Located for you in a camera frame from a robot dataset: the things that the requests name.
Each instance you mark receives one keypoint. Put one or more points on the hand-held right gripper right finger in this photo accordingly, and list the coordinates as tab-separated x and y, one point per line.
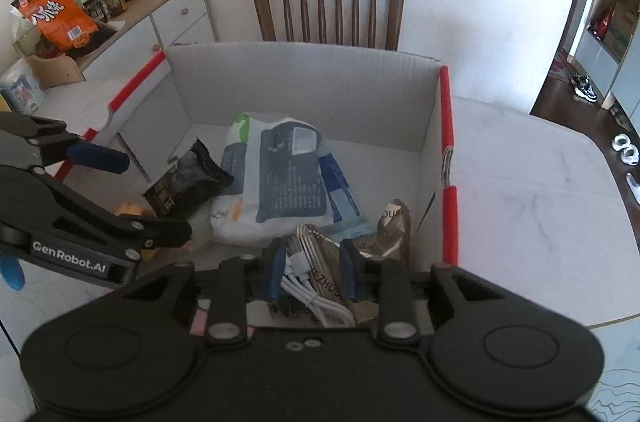
352	272

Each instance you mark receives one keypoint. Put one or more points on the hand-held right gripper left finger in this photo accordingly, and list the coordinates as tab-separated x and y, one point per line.
274	272

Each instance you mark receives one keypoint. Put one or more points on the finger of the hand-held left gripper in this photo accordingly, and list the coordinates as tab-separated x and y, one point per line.
150	232
100	157

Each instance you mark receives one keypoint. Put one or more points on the yellow rubber toy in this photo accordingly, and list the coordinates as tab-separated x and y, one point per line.
131	207

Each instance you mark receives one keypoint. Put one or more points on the silver brown foil packet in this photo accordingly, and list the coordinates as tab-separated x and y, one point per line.
390	227

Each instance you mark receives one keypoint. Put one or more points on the black snack packet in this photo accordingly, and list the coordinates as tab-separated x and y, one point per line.
190	182

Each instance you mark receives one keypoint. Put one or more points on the blue packet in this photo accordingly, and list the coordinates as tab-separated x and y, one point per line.
342	197

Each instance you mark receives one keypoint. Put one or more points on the white tissue pack dark label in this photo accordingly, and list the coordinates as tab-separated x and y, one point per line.
280	182

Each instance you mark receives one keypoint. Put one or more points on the red cardboard box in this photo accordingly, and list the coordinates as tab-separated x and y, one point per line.
300	92

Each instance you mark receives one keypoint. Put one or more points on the white marble desktop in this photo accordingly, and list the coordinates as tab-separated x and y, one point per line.
525	202

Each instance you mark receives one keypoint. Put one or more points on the person's left hand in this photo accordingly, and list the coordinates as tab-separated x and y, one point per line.
11	273

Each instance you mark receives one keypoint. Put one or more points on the wooden organizer tray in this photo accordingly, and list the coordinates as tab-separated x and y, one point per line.
55	70

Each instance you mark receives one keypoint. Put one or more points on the white printed canister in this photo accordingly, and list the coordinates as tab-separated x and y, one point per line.
20	90

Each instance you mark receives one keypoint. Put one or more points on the orange snack bag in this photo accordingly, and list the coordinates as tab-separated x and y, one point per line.
55	20

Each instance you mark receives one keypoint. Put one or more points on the white sideboard cabinet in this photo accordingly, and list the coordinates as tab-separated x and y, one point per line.
172	7

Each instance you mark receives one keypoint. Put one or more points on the patterned door rug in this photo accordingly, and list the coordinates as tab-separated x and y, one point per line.
562	65

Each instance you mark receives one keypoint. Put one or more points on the black white sneakers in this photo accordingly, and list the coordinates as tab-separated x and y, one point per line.
584	88

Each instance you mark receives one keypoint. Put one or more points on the white shoes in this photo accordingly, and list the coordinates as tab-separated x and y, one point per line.
625	148

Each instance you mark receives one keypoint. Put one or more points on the grey wooden cabinet unit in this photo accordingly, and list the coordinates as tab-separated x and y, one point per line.
595	57

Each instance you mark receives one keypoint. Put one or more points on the red bag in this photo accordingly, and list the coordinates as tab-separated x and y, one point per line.
601	22

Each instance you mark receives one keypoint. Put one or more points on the brown cardboard carton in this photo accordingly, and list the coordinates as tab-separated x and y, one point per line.
622	30

